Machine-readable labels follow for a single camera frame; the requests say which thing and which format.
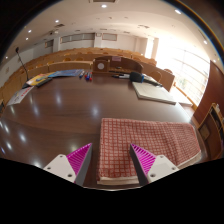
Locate red white checked towel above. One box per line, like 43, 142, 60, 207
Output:
96, 117, 203, 186

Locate wooden chair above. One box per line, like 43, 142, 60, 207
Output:
149, 69, 164, 84

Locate blue folder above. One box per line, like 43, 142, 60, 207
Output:
47, 68, 85, 79

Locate rows of wooden lecture seats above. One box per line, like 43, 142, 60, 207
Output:
0, 47, 175, 104

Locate recessed ceiling lights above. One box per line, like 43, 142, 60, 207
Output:
24, 3, 209, 44

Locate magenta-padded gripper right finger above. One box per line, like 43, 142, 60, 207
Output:
128, 143, 180, 187

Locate yellow book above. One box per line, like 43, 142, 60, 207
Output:
25, 73, 51, 87

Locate microphone with blue foam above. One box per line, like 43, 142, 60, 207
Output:
129, 71, 164, 88

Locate large bright window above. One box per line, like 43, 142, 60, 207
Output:
154, 38, 211, 104

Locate white printed paper sheet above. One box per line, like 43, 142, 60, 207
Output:
5, 85, 35, 107

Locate wooden shelf unit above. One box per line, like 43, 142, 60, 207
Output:
196, 102, 224, 161

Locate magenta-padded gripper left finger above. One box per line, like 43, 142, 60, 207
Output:
43, 142, 94, 187

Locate large white notebook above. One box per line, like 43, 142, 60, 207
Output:
131, 80, 178, 106

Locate wooden desk organizer with clock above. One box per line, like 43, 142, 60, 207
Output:
91, 55, 145, 75

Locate ceiling air vent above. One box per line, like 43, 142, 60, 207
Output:
89, 0, 118, 4

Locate black gooseneck microphone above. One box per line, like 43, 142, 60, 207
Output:
14, 46, 31, 89

